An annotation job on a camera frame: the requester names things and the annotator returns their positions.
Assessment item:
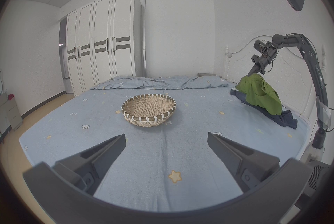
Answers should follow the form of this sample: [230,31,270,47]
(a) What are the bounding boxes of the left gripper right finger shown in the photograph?
[207,132,280,195]

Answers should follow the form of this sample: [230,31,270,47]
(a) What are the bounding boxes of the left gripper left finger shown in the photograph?
[53,134,127,196]

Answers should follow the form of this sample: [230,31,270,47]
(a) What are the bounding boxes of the green shorts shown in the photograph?
[235,74,283,116]

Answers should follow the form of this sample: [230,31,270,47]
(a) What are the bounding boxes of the dark blue garment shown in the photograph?
[230,88,298,130]

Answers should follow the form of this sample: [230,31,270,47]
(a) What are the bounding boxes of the round woven basket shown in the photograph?
[121,94,177,127]

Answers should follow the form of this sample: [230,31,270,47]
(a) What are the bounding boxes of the pale blue quilt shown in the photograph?
[93,75,236,91]

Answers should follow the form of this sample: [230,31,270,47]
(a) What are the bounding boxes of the small white cabinet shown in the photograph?
[0,92,23,137]

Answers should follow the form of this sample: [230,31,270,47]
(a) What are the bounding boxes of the white wardrobe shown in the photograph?
[66,0,142,96]

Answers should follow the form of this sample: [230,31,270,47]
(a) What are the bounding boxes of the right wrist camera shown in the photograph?
[254,40,272,54]

